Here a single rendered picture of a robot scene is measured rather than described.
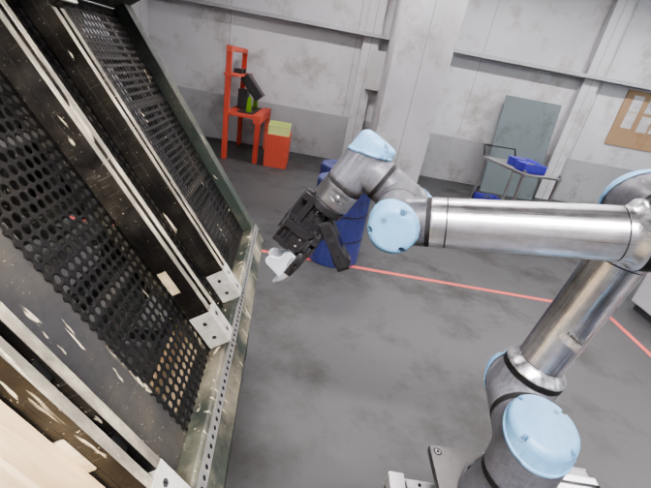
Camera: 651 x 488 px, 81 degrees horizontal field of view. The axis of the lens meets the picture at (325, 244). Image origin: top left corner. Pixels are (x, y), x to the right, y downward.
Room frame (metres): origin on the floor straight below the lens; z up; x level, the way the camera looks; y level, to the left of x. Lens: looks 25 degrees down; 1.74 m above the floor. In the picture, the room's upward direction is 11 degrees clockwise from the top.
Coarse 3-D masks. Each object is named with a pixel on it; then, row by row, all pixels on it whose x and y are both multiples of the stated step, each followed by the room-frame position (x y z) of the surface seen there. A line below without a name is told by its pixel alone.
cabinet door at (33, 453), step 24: (0, 408) 0.35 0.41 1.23; (0, 432) 0.33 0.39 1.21; (24, 432) 0.35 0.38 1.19; (0, 456) 0.31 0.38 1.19; (24, 456) 0.33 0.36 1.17; (48, 456) 0.35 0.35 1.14; (0, 480) 0.29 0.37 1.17; (24, 480) 0.31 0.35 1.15; (48, 480) 0.33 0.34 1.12; (72, 480) 0.35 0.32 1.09; (96, 480) 0.38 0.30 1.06
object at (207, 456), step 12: (252, 240) 1.70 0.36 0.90; (252, 252) 1.61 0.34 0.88; (240, 300) 1.19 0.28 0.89; (240, 312) 1.14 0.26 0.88; (228, 348) 0.92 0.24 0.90; (228, 360) 0.88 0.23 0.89; (228, 372) 0.84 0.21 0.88; (216, 396) 0.73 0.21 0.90; (216, 408) 0.70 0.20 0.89; (216, 420) 0.67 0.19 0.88; (216, 432) 0.64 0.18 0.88; (204, 456) 0.56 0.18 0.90; (204, 468) 0.54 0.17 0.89; (204, 480) 0.52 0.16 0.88
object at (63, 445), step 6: (54, 444) 0.37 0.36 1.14; (60, 444) 0.37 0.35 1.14; (66, 444) 0.38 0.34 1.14; (66, 450) 0.37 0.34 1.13; (72, 450) 0.38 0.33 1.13; (72, 456) 0.38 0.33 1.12; (78, 456) 0.38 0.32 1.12; (78, 462) 0.38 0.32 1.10; (84, 462) 0.38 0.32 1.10; (84, 468) 0.38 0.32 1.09; (90, 468) 0.38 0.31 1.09; (96, 468) 0.38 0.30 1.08
